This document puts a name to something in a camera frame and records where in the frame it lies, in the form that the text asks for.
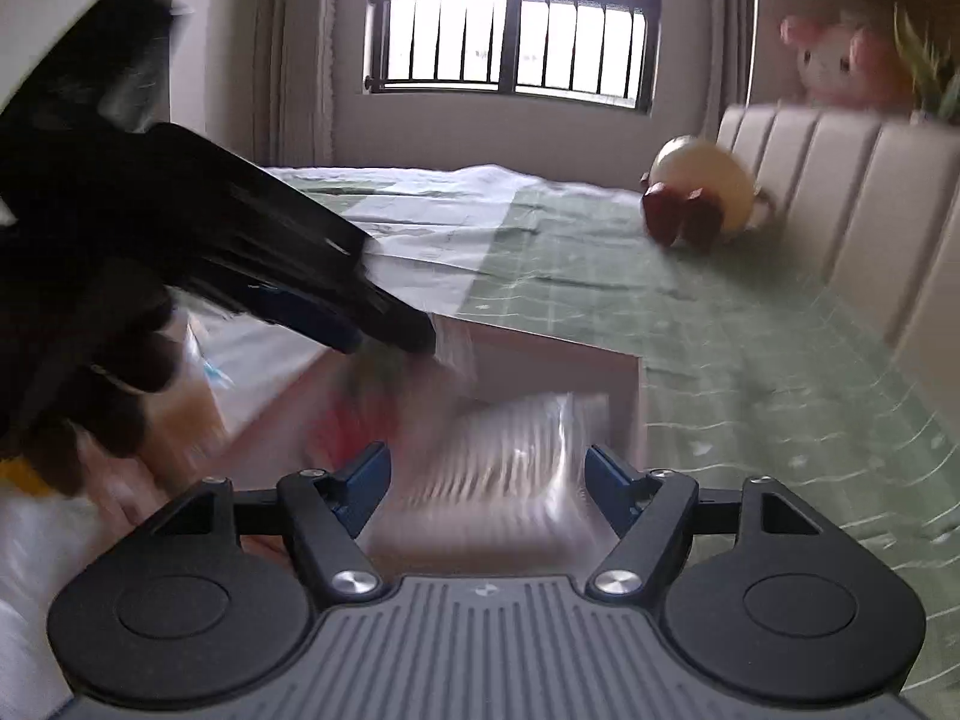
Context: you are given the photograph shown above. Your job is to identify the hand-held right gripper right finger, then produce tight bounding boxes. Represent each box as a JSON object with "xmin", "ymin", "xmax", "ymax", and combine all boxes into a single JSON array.
[{"xmin": 583, "ymin": 444, "xmax": 824, "ymax": 605}]

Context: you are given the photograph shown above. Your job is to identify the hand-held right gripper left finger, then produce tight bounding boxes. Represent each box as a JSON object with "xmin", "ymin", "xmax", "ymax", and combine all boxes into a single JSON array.
[{"xmin": 154, "ymin": 441, "xmax": 392, "ymax": 605}]

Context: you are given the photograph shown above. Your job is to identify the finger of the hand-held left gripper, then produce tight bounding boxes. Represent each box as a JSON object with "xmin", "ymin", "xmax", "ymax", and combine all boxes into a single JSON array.
[
  {"xmin": 172, "ymin": 276, "xmax": 366, "ymax": 355},
  {"xmin": 161, "ymin": 122, "xmax": 438, "ymax": 353}
]

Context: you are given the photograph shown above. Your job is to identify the red strawberry plush toy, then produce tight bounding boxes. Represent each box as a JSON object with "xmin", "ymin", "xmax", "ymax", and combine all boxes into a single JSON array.
[{"xmin": 311, "ymin": 349, "xmax": 410, "ymax": 477}]

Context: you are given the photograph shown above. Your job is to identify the pinkish brown cardboard box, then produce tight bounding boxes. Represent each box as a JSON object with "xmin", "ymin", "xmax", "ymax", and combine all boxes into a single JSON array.
[{"xmin": 217, "ymin": 313, "xmax": 650, "ymax": 578}]

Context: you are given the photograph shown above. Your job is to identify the person's left hand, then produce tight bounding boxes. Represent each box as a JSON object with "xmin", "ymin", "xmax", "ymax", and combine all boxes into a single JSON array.
[{"xmin": 0, "ymin": 270, "xmax": 190, "ymax": 497}]

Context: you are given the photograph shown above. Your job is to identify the clear plastic bag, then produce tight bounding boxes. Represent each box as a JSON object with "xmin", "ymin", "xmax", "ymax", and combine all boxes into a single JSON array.
[{"xmin": 367, "ymin": 388, "xmax": 617, "ymax": 565}]

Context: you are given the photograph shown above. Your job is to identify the green and white bed sheet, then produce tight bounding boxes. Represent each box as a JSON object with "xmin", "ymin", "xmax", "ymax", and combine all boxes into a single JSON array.
[{"xmin": 0, "ymin": 163, "xmax": 960, "ymax": 720}]

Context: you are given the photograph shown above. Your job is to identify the beige curtain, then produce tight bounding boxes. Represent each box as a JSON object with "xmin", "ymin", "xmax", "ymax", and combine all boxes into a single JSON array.
[
  {"xmin": 247, "ymin": 0, "xmax": 362, "ymax": 167},
  {"xmin": 703, "ymin": 0, "xmax": 760, "ymax": 110}
]

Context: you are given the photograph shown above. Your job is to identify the black window railing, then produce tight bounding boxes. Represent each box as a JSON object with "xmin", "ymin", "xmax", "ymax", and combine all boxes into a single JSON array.
[{"xmin": 364, "ymin": 0, "xmax": 653, "ymax": 112}]

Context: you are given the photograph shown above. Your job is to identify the large window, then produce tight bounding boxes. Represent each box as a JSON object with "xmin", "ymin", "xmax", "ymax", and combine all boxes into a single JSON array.
[{"xmin": 366, "ymin": 0, "xmax": 662, "ymax": 115}]

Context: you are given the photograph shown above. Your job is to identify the cream plush toy red feet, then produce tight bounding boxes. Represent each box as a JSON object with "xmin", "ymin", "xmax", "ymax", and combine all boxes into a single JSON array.
[{"xmin": 640, "ymin": 135, "xmax": 779, "ymax": 250}]

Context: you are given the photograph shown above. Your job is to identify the pink plush toy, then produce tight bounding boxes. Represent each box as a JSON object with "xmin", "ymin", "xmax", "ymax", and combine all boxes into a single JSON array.
[{"xmin": 780, "ymin": 10, "xmax": 914, "ymax": 112}]

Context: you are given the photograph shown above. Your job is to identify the green leafy plant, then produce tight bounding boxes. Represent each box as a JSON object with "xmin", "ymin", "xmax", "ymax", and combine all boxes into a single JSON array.
[{"xmin": 892, "ymin": 4, "xmax": 960, "ymax": 127}]

